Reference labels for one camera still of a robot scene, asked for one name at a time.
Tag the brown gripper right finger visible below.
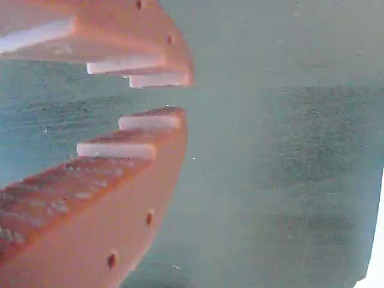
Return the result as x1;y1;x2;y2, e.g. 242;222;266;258
0;0;195;89

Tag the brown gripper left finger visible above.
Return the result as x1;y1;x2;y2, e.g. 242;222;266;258
0;106;189;288

